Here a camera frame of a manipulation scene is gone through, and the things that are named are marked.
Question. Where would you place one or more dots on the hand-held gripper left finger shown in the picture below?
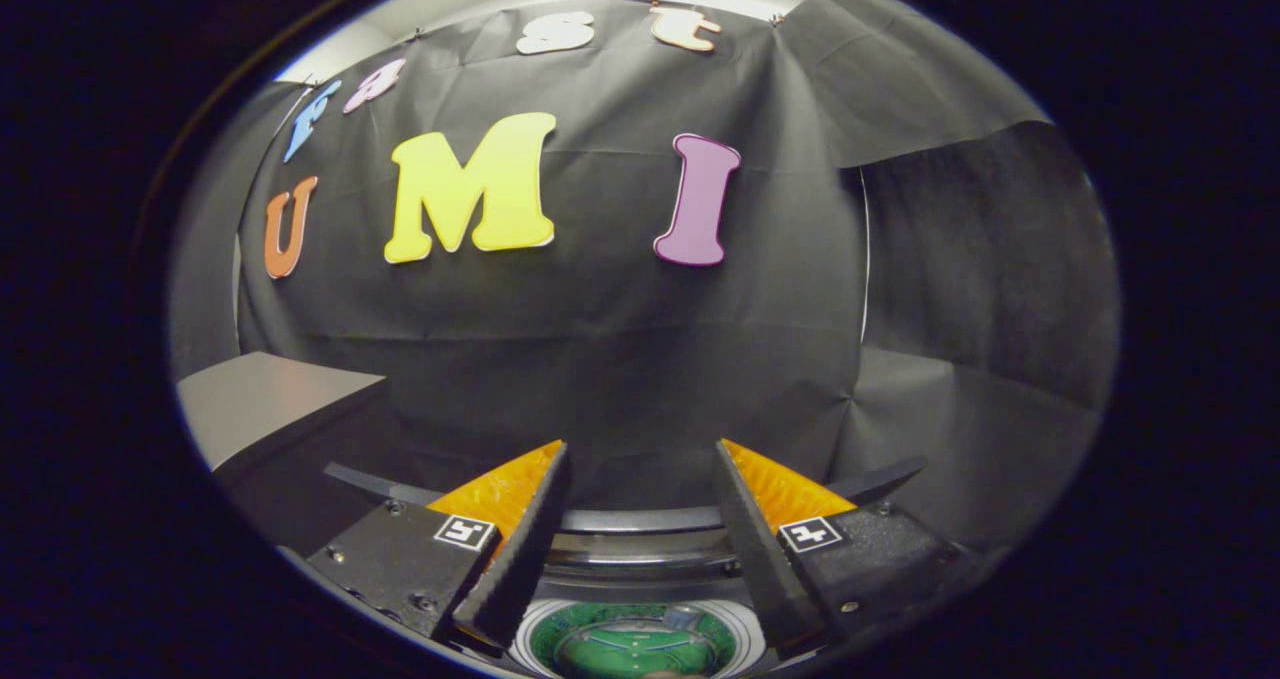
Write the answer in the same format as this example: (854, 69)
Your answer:
(525, 549)

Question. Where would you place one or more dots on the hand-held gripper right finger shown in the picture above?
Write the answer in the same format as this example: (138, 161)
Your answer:
(765, 559)

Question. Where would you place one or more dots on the grey washing machine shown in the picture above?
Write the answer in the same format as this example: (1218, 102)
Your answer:
(640, 574)

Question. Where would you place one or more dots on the green polo shirt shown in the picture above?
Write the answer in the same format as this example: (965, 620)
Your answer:
(630, 651)

